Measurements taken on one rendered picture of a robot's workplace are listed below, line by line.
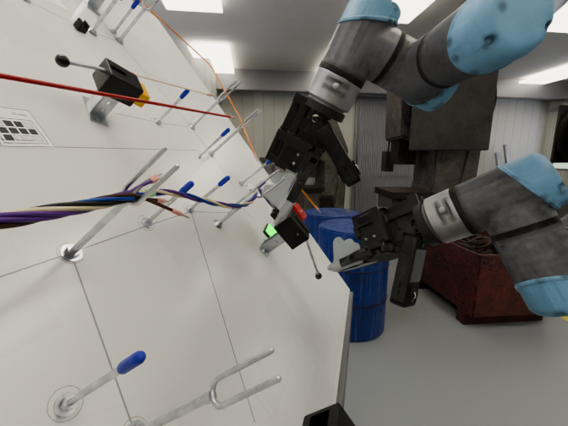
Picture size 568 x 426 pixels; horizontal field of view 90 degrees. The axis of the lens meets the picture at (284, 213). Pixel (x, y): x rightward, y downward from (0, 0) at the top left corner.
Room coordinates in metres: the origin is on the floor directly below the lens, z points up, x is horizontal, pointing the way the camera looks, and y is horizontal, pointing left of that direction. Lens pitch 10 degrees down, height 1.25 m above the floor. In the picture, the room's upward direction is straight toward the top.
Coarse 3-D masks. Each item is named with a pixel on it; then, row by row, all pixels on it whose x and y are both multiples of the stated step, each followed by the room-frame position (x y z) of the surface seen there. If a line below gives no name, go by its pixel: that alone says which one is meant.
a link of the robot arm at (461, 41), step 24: (480, 0) 0.29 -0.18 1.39; (504, 0) 0.28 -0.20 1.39; (528, 0) 0.28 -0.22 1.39; (552, 0) 0.29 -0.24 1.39; (456, 24) 0.32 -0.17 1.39; (480, 24) 0.29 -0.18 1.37; (504, 24) 0.28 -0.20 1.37; (528, 24) 0.28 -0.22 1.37; (432, 48) 0.36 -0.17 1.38; (456, 48) 0.32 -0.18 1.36; (480, 48) 0.29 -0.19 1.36; (504, 48) 0.29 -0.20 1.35; (528, 48) 0.29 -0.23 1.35; (432, 72) 0.37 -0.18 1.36; (456, 72) 0.34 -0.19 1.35; (480, 72) 0.32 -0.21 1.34
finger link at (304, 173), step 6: (312, 162) 0.46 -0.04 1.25; (306, 168) 0.46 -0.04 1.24; (312, 168) 0.46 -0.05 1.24; (300, 174) 0.45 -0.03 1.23; (306, 174) 0.46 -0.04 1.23; (300, 180) 0.46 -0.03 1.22; (306, 180) 0.45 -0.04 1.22; (294, 186) 0.46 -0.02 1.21; (300, 186) 0.45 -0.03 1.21; (294, 192) 0.46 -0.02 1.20; (300, 192) 0.46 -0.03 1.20; (288, 198) 0.46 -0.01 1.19; (294, 198) 0.46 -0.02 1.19
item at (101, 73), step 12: (60, 60) 0.34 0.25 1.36; (108, 60) 0.38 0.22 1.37; (96, 72) 0.39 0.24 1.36; (108, 72) 0.37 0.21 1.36; (120, 72) 0.39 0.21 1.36; (96, 84) 0.38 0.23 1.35; (108, 84) 0.38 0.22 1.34; (120, 84) 0.38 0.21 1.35; (132, 84) 0.39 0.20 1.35; (84, 96) 0.41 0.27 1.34; (96, 96) 0.40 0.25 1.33; (132, 96) 0.40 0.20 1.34; (96, 108) 0.40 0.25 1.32; (108, 108) 0.41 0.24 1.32; (96, 120) 0.40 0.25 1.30
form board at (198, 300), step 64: (0, 0) 0.41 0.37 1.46; (64, 0) 0.56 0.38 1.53; (128, 0) 0.85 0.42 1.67; (0, 64) 0.34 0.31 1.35; (128, 64) 0.60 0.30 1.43; (64, 128) 0.35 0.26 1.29; (128, 128) 0.45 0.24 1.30; (0, 192) 0.24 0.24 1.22; (64, 192) 0.29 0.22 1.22; (192, 192) 0.47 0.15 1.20; (0, 256) 0.20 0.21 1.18; (128, 256) 0.29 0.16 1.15; (192, 256) 0.37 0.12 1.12; (256, 256) 0.50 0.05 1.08; (320, 256) 0.78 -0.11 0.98; (0, 320) 0.18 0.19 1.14; (64, 320) 0.20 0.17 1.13; (128, 320) 0.24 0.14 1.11; (192, 320) 0.29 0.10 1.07; (256, 320) 0.38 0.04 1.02; (320, 320) 0.53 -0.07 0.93; (0, 384) 0.15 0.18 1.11; (64, 384) 0.18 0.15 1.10; (128, 384) 0.20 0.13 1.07; (192, 384) 0.24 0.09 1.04; (256, 384) 0.30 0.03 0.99; (320, 384) 0.40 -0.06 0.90
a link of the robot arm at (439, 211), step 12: (444, 192) 0.42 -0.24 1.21; (432, 204) 0.41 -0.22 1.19; (444, 204) 0.40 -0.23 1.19; (432, 216) 0.40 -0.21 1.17; (444, 216) 0.40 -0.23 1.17; (456, 216) 0.38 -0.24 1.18; (432, 228) 0.40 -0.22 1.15; (444, 228) 0.39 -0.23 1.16; (456, 228) 0.39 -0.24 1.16; (444, 240) 0.40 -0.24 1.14
